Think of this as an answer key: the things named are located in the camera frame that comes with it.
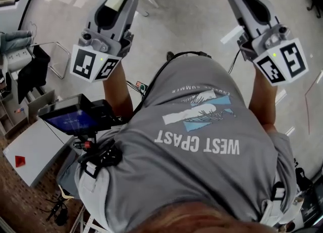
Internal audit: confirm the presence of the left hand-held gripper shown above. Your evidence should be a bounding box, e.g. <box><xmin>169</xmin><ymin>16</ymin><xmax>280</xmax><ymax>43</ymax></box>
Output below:
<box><xmin>69</xmin><ymin>0</ymin><xmax>139</xmax><ymax>84</ymax></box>

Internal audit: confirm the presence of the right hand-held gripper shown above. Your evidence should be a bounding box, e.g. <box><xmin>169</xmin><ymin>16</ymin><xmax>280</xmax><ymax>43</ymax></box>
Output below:
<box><xmin>225</xmin><ymin>0</ymin><xmax>310</xmax><ymax>86</ymax></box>

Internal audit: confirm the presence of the person's right forearm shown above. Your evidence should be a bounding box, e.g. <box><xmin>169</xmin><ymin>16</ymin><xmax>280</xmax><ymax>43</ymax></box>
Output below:
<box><xmin>248</xmin><ymin>69</ymin><xmax>279</xmax><ymax>133</ymax></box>

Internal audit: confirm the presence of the person's left forearm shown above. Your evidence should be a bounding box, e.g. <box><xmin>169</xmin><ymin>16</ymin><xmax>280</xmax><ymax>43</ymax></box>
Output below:
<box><xmin>102</xmin><ymin>59</ymin><xmax>135</xmax><ymax>124</ymax></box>

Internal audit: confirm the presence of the black cloth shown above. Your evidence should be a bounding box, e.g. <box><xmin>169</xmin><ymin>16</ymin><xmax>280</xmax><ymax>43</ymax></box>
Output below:
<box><xmin>17</xmin><ymin>45</ymin><xmax>51</xmax><ymax>104</ymax></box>

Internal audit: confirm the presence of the white power strip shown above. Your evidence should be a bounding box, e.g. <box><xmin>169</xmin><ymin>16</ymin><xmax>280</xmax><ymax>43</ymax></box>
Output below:
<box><xmin>7</xmin><ymin>46</ymin><xmax>34</xmax><ymax>70</ymax></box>

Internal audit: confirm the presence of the black tablet screen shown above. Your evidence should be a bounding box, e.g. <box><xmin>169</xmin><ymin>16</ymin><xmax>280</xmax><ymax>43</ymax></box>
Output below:
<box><xmin>37</xmin><ymin>94</ymin><xmax>122</xmax><ymax>137</ymax></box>

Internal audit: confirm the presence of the white box with red triangle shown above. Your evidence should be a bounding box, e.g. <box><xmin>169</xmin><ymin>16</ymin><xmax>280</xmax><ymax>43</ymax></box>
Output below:
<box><xmin>2</xmin><ymin>119</ymin><xmax>76</xmax><ymax>188</ymax></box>

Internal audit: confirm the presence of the grey printed t-shirt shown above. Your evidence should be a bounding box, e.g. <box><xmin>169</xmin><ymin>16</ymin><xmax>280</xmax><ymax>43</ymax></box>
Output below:
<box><xmin>57</xmin><ymin>56</ymin><xmax>299</xmax><ymax>233</ymax></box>

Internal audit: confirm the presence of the metal frame chair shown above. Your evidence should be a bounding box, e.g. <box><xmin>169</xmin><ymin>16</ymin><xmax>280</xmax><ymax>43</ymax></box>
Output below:
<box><xmin>27</xmin><ymin>41</ymin><xmax>72</xmax><ymax>80</ymax></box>

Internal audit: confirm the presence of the black screen mount with cables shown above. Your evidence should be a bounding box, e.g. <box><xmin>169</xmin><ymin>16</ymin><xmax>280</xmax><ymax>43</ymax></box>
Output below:
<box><xmin>72</xmin><ymin>134</ymin><xmax>123</xmax><ymax>179</ymax></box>

